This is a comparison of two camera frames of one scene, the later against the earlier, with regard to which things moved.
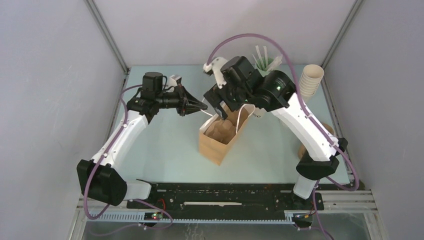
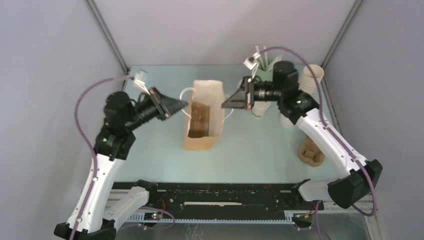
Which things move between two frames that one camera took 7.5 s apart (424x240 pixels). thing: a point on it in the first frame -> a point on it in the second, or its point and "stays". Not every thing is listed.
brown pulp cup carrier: x=222 y=130 -> x=199 y=120
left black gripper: x=187 y=104 -> x=167 y=106
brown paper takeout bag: x=216 y=135 -> x=205 y=120
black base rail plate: x=225 y=197 stays
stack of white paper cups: x=310 y=79 stays
